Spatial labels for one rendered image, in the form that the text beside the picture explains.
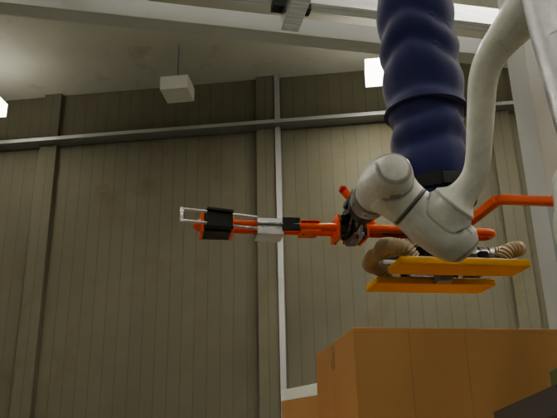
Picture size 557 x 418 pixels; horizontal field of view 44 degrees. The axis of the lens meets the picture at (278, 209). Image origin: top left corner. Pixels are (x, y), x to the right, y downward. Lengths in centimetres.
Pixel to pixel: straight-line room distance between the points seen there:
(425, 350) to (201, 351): 906
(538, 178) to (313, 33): 167
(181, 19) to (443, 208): 295
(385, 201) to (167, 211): 988
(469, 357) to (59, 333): 1000
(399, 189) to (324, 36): 294
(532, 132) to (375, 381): 218
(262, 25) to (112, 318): 748
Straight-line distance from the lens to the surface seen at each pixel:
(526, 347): 171
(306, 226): 178
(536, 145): 349
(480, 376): 165
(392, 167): 147
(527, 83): 362
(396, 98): 200
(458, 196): 152
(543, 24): 128
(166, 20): 422
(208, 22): 424
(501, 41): 152
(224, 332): 1055
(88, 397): 1101
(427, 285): 193
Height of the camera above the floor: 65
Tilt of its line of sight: 21 degrees up
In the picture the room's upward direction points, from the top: 1 degrees counter-clockwise
